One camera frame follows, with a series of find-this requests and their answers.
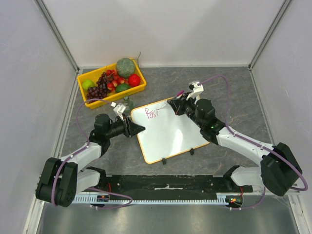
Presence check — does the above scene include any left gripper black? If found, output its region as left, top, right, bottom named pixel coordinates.
left=106, top=114, right=145, bottom=139

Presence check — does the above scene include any white whiteboard orange frame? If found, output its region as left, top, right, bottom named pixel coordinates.
left=131, top=99, right=209, bottom=164

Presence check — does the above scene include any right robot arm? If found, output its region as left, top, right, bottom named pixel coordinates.
left=167, top=93, right=302, bottom=196

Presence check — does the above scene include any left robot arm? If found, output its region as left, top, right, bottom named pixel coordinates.
left=35, top=114, right=146, bottom=207

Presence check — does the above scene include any small glass bottle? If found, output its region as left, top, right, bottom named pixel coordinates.
left=123, top=96, right=134, bottom=113

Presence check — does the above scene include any green mango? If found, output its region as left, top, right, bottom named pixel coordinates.
left=115, top=83, right=131, bottom=93

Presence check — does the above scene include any red apple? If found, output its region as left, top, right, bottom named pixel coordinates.
left=128, top=74, right=141, bottom=87

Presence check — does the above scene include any yellow plastic bin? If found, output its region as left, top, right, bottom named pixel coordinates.
left=77, top=58, right=146, bottom=109

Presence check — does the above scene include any purple grape bunch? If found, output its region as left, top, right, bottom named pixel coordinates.
left=86, top=74, right=110, bottom=99

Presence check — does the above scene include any green melon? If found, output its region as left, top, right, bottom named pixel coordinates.
left=116, top=58, right=136, bottom=78

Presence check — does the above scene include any green apple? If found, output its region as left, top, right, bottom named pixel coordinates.
left=82, top=79, right=95, bottom=91

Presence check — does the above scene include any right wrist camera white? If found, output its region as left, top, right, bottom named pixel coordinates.
left=187, top=81, right=204, bottom=100

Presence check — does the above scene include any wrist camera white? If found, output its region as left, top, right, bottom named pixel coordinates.
left=187, top=81, right=204, bottom=100
left=110, top=102, right=126, bottom=121

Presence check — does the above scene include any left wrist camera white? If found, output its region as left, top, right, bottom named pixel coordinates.
left=110, top=102, right=126, bottom=121

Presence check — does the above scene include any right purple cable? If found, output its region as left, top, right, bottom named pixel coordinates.
left=199, top=75, right=309, bottom=210

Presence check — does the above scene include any purple cable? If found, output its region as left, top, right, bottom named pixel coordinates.
left=199, top=75, right=309, bottom=210
left=52, top=98, right=134, bottom=209

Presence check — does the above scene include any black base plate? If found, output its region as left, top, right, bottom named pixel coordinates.
left=96, top=175, right=253, bottom=200

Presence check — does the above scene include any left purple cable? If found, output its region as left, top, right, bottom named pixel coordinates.
left=52, top=98, right=134, bottom=209

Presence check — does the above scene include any light blue cable duct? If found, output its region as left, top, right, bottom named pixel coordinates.
left=72, top=192, right=229, bottom=205

